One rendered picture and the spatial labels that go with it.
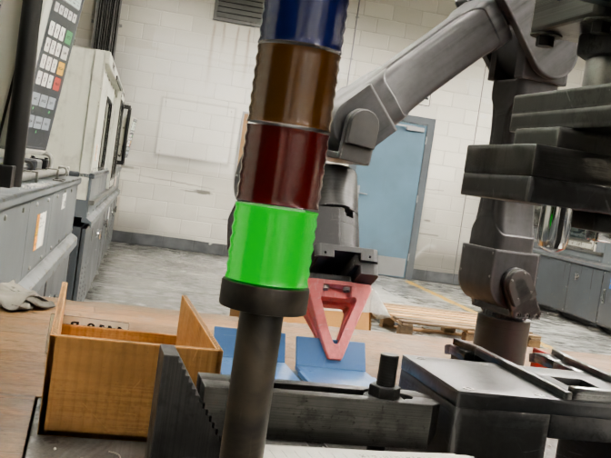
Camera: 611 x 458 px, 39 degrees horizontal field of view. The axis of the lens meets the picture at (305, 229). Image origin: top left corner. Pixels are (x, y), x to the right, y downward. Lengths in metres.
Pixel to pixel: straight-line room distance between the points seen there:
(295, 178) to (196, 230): 11.05
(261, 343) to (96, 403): 0.26
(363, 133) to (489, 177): 0.31
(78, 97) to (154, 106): 6.21
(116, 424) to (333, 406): 0.18
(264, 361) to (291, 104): 0.11
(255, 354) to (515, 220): 0.66
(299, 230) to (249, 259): 0.03
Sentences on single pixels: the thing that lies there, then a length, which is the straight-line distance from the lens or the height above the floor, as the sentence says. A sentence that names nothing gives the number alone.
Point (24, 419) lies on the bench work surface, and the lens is 0.67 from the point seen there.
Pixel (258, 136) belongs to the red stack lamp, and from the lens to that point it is 0.38.
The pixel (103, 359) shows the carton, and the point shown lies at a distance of 0.62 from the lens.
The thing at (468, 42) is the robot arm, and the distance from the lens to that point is 0.98.
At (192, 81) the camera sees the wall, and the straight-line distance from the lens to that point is 11.43.
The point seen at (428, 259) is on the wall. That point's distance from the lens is 12.06.
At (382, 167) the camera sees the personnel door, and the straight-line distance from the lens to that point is 11.77.
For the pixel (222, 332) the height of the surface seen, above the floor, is 0.95.
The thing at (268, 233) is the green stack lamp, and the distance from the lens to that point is 0.37.
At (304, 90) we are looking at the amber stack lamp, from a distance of 0.37.
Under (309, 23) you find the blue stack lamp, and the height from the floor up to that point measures 1.16.
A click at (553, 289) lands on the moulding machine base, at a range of 10.44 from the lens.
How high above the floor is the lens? 1.10
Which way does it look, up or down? 3 degrees down
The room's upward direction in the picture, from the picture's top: 8 degrees clockwise
